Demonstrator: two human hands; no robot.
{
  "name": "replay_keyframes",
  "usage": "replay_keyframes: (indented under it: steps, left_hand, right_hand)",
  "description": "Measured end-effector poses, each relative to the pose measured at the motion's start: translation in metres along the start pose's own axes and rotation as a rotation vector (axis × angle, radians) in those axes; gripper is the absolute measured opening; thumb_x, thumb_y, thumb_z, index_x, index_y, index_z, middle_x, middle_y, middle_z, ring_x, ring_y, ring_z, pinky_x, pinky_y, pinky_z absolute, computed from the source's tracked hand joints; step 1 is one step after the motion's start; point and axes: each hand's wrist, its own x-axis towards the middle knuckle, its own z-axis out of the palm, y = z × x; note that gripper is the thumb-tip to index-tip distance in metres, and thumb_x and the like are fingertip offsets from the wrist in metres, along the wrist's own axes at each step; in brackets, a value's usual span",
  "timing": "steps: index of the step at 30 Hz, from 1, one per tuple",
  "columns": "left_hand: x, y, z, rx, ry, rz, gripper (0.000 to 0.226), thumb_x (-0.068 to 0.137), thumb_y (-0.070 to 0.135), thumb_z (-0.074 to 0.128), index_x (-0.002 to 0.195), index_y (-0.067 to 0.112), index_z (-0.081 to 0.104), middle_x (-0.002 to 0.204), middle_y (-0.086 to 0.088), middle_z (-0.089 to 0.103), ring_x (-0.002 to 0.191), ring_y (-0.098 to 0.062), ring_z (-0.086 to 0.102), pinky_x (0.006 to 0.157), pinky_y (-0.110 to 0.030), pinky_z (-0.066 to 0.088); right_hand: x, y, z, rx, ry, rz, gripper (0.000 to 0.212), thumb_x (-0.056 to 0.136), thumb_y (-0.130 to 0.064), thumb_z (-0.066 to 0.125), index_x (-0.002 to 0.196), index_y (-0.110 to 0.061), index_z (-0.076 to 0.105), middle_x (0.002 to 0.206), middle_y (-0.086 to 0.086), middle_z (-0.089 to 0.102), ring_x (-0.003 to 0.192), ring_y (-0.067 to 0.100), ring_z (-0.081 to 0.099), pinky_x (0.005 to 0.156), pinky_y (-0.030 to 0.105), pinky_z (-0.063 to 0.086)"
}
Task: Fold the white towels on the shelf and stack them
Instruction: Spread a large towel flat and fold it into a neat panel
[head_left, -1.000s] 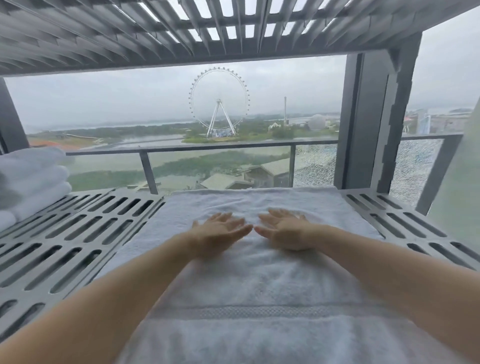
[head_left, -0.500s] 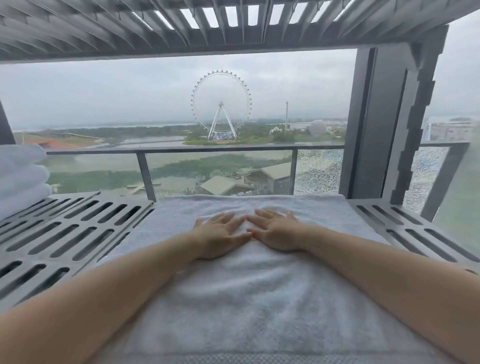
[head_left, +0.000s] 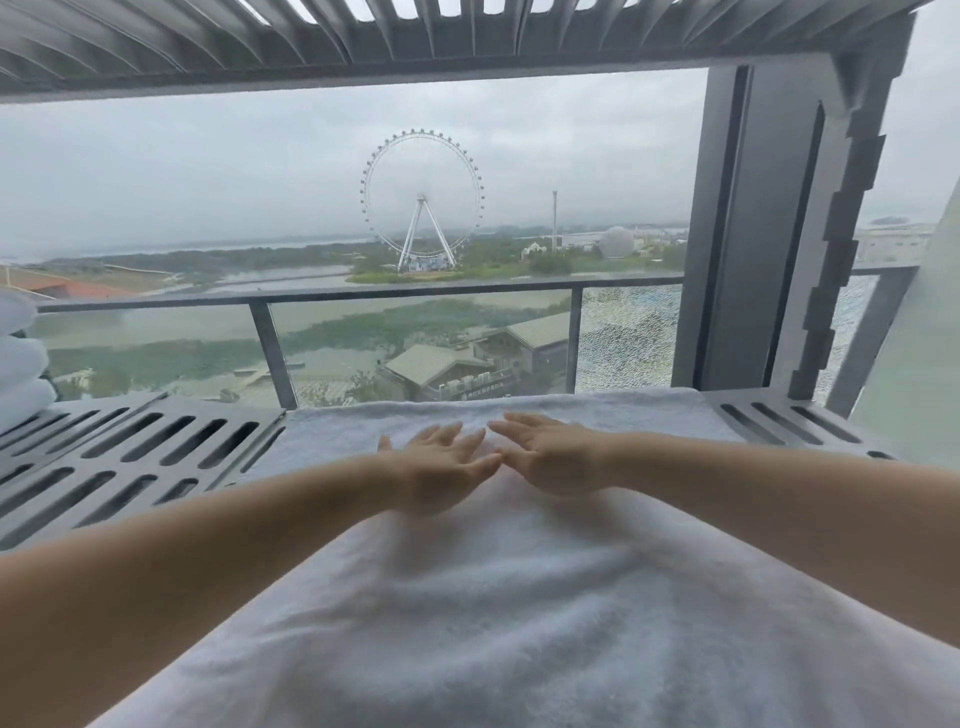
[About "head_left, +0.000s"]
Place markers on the person's left hand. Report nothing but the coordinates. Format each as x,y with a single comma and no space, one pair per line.
427,476

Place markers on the person's right hand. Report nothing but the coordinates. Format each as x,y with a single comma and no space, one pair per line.
570,461

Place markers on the person's left middle finger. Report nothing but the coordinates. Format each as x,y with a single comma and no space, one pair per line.
448,435

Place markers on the person's left little finger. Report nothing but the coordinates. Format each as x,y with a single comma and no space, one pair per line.
385,444

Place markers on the person's right thumb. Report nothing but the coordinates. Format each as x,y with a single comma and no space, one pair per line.
514,456

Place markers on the person's left thumb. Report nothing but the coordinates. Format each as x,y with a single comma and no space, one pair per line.
484,465

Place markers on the large white towel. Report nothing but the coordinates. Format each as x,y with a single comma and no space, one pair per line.
540,600

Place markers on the person's right forearm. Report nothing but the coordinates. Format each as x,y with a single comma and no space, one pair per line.
787,510

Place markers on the person's left forearm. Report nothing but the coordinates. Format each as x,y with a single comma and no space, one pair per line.
172,570

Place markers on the grey roofed building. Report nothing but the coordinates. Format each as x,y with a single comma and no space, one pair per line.
465,360

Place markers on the glass balcony railing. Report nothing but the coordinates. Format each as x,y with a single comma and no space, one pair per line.
262,341

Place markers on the white ferris wheel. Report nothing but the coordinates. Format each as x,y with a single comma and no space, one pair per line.
421,217

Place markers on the grey dome building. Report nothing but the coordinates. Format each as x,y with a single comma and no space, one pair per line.
618,242

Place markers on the tall thin tower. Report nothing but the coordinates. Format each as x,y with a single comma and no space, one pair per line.
554,221

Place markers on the red roofed building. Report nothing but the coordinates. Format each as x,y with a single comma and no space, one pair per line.
67,287

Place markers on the folded white towel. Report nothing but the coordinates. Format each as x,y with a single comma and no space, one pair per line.
15,313
21,361
26,405

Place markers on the grey notched rack upright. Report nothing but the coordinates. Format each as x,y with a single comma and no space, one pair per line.
844,225

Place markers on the grey window frame pillar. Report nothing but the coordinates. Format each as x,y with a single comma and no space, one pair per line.
739,225

